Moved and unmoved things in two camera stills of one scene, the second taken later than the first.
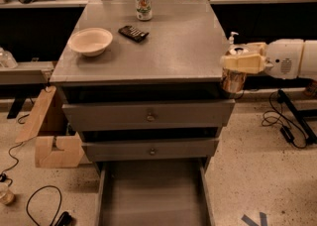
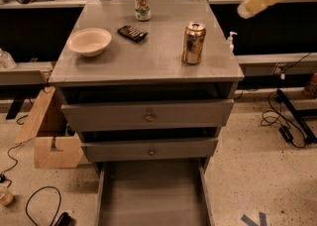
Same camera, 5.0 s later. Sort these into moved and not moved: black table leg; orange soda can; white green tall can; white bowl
Moved: orange soda can
Not moved: black table leg; white green tall can; white bowl
